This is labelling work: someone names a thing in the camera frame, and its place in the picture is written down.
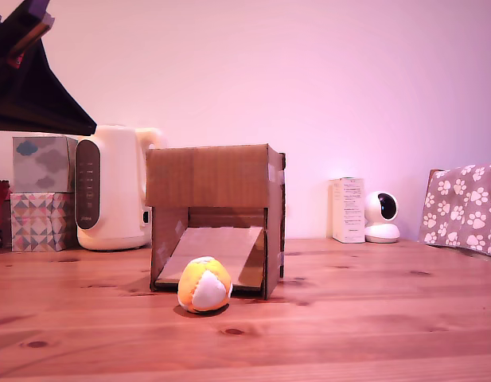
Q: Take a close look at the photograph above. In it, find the yellow and white footbag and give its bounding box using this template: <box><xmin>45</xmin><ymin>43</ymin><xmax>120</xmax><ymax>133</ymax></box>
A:
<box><xmin>177</xmin><ymin>255</ymin><xmax>233</xmax><ymax>315</ymax></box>

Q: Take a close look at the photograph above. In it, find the cardboard dice tower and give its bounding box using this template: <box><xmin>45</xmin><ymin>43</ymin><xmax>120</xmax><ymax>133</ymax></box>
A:
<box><xmin>144</xmin><ymin>142</ymin><xmax>287</xmax><ymax>302</ymax></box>

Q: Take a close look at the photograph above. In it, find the cloud print tissue box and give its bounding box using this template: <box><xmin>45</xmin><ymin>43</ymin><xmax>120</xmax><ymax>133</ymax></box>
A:
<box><xmin>12</xmin><ymin>134</ymin><xmax>80</xmax><ymax>194</ymax></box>

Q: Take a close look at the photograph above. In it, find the white electric kettle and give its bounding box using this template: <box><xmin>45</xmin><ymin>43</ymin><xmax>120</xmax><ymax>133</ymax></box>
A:
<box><xmin>75</xmin><ymin>124</ymin><xmax>167</xmax><ymax>252</ymax></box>

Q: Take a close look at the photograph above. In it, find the geometric print tissue box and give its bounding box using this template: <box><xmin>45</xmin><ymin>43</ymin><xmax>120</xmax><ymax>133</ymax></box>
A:
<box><xmin>10</xmin><ymin>192</ymin><xmax>77</xmax><ymax>253</ymax></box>

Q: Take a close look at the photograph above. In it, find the white printed carton box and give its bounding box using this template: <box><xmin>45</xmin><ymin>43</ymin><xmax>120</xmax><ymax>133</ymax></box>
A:
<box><xmin>329</xmin><ymin>177</ymin><xmax>366</xmax><ymax>244</ymax></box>

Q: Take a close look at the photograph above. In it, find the grey paw print cloth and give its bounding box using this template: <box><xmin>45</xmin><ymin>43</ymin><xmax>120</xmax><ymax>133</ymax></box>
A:
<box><xmin>419</xmin><ymin>161</ymin><xmax>491</xmax><ymax>262</ymax></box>

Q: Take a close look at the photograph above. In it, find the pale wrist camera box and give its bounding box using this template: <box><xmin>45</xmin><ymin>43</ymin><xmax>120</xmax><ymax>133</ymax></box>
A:
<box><xmin>28</xmin><ymin>0</ymin><xmax>56</xmax><ymax>29</ymax></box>

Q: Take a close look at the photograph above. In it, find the small white round camera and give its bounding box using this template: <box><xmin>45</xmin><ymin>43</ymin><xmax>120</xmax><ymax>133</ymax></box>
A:
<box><xmin>363</xmin><ymin>190</ymin><xmax>402</xmax><ymax>244</ymax></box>

